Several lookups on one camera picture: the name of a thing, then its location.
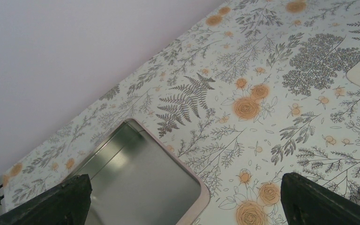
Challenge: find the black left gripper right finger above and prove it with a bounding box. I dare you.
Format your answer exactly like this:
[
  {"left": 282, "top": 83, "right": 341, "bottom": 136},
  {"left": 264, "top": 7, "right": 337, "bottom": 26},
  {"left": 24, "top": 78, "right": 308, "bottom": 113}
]
[{"left": 281, "top": 172, "right": 360, "bottom": 225}]

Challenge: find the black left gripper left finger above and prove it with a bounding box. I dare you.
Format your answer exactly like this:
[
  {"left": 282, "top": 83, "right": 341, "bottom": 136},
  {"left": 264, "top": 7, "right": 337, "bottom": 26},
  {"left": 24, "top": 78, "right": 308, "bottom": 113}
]
[{"left": 0, "top": 174, "right": 92, "bottom": 225}]

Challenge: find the empty silver metal tray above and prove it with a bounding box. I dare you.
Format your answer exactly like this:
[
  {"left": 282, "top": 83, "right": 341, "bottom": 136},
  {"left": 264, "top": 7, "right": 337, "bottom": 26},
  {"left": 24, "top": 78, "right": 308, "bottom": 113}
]
[{"left": 71, "top": 118, "right": 210, "bottom": 225}]

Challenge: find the floral paper table cover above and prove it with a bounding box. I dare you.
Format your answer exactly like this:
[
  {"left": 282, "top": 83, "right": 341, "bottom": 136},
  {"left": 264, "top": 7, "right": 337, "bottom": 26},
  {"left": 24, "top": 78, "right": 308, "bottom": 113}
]
[{"left": 3, "top": 0, "right": 360, "bottom": 225}]

